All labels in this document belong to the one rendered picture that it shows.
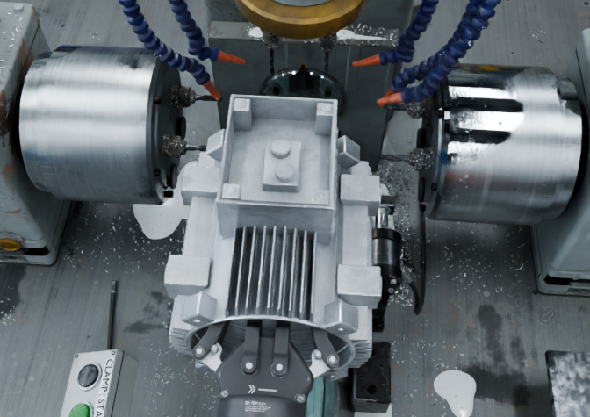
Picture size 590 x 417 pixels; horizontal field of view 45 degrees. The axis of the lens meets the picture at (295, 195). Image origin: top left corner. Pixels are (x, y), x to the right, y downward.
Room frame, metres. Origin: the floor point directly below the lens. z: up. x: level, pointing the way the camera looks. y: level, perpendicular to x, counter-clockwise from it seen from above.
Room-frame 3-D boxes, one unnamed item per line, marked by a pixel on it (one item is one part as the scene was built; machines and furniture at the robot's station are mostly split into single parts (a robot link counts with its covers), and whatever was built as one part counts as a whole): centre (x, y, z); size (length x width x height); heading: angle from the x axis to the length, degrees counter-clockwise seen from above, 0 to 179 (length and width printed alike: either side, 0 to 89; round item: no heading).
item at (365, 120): (0.84, -0.02, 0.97); 0.30 x 0.11 x 0.34; 86
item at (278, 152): (0.37, 0.01, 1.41); 0.12 x 0.11 x 0.07; 177
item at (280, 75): (0.78, -0.01, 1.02); 0.15 x 0.02 x 0.15; 86
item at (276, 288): (0.33, 0.02, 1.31); 0.20 x 0.19 x 0.19; 177
